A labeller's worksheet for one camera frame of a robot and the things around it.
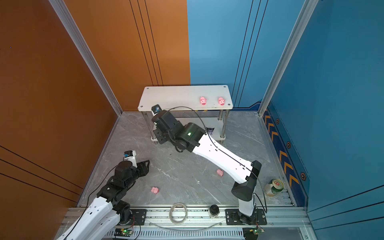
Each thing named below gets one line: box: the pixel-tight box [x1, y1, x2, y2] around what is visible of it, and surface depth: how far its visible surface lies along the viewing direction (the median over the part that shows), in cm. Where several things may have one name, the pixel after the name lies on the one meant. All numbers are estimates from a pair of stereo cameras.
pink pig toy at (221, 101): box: [218, 96, 226, 106], surface depth 77 cm
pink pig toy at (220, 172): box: [216, 169, 224, 177], surface depth 88 cm
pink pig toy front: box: [151, 186, 159, 194], surface depth 82 cm
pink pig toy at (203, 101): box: [200, 96, 208, 106], surface depth 77 cm
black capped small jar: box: [209, 204, 220, 219], surface depth 69 cm
